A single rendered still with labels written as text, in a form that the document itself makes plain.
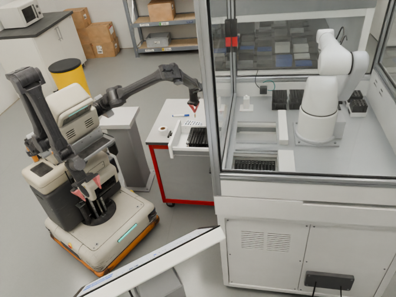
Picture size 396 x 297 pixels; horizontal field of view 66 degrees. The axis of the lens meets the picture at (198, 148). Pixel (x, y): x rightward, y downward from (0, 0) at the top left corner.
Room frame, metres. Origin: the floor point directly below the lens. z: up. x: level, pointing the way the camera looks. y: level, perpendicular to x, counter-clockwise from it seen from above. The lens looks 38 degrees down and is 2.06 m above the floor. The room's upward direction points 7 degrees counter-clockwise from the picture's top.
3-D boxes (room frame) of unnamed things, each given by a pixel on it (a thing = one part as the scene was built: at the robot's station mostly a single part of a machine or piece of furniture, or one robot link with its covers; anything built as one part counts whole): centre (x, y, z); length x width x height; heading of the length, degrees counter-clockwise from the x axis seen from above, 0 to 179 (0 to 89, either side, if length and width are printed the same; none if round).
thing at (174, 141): (1.65, 0.14, 0.87); 0.29 x 0.02 x 0.11; 166
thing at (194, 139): (1.60, -0.06, 0.87); 0.22 x 0.18 x 0.06; 76
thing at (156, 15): (5.65, 0.30, 0.72); 0.41 x 0.32 x 0.28; 79
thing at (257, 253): (1.40, -0.63, 0.40); 1.03 x 0.95 x 0.80; 166
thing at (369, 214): (1.41, -0.63, 0.87); 1.02 x 0.95 x 0.14; 166
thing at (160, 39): (5.66, 0.45, 0.22); 0.40 x 0.30 x 0.17; 79
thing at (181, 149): (1.60, -0.07, 0.86); 0.40 x 0.26 x 0.06; 76
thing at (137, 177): (2.23, 0.62, 0.38); 0.30 x 0.30 x 0.76; 79
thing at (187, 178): (2.04, 0.02, 0.38); 0.62 x 0.58 x 0.76; 166
